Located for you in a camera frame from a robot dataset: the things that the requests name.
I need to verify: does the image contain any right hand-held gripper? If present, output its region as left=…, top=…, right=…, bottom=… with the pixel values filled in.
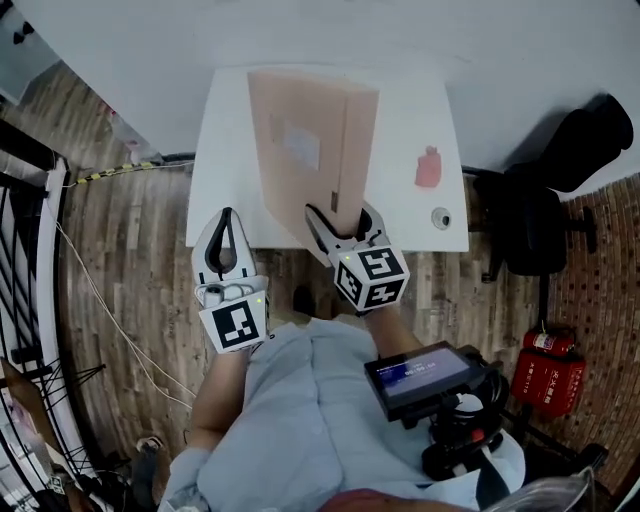
left=304, top=202, right=411, bottom=317

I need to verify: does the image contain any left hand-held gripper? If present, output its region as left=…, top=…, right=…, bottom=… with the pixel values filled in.
left=191, top=207, right=271, bottom=355

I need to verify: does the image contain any tall beige cardboard box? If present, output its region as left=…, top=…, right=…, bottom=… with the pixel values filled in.
left=247, top=69, right=380, bottom=250

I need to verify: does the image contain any person's right forearm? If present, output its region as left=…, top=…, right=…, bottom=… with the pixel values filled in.
left=364, top=304, right=426, bottom=362

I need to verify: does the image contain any person's left forearm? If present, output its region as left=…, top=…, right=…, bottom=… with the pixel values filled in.
left=192, top=347, right=251, bottom=451

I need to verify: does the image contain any person's black left shoe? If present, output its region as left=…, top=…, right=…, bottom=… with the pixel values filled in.
left=292, top=285, right=317, bottom=317

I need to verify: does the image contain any small pink bottle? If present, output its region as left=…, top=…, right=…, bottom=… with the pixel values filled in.
left=414, top=145, right=444, bottom=190

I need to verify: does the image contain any white table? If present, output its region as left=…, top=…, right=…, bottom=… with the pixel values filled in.
left=185, top=67, right=470, bottom=253

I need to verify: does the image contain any clear water bottle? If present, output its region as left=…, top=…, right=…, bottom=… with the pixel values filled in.
left=99, top=99, right=147, bottom=157

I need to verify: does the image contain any black screen device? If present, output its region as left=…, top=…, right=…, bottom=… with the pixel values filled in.
left=363, top=341, right=484, bottom=424

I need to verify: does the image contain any black office chair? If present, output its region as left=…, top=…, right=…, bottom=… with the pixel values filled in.
left=472, top=92, right=636, bottom=286

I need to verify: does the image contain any person's light blue shirt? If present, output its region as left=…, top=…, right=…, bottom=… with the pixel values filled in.
left=159, top=317, right=526, bottom=512

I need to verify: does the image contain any black metal railing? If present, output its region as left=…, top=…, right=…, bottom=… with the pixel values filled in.
left=0, top=119, right=109, bottom=512

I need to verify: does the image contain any red fire extinguisher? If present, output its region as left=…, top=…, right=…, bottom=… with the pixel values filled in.
left=523, top=324, right=576, bottom=357

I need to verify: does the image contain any brown cardboard sheet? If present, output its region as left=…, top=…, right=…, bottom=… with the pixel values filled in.
left=0, top=357, right=50, bottom=442

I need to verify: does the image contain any red fire extinguisher box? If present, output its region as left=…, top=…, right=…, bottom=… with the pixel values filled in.
left=509, top=348, right=587, bottom=419

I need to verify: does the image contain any white cable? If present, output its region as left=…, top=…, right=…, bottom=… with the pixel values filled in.
left=47, top=198, right=197, bottom=407

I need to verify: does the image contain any yellow black striped cable cover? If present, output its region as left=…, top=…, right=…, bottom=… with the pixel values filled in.
left=69, top=160, right=154, bottom=187

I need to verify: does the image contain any black chest mount rig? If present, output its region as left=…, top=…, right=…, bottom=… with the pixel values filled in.
left=399, top=349, right=511, bottom=509

